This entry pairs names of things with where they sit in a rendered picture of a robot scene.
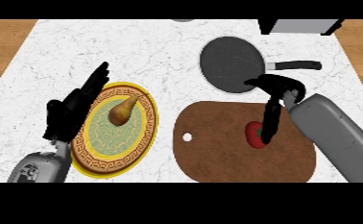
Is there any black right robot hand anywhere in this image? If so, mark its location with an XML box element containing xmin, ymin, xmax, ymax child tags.
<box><xmin>243</xmin><ymin>73</ymin><xmax>309</xmax><ymax>145</ymax></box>

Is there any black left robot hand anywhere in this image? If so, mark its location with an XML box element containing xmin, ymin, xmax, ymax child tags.
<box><xmin>42</xmin><ymin>61</ymin><xmax>113</xmax><ymax>144</ymax></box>

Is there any red tomato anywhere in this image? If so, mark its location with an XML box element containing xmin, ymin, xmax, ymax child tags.
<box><xmin>244</xmin><ymin>120</ymin><xmax>271</xmax><ymax>150</ymax></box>

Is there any dark grey frying pan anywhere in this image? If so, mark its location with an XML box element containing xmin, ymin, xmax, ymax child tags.
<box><xmin>200</xmin><ymin>36</ymin><xmax>324</xmax><ymax>94</ymax></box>

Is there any brown wooden cutting board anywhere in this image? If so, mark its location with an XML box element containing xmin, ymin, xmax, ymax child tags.
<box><xmin>172</xmin><ymin>100</ymin><xmax>318</xmax><ymax>184</ymax></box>

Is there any brown pear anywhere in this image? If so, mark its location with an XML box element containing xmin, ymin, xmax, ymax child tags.
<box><xmin>108</xmin><ymin>95</ymin><xmax>141</xmax><ymax>127</ymax></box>

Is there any yellow patterned plate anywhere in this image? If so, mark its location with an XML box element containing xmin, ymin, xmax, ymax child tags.
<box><xmin>70</xmin><ymin>81</ymin><xmax>161</xmax><ymax>180</ymax></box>

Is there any grey and black appliance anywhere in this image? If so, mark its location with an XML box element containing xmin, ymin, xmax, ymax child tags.
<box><xmin>257</xmin><ymin>19</ymin><xmax>346</xmax><ymax>37</ymax></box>

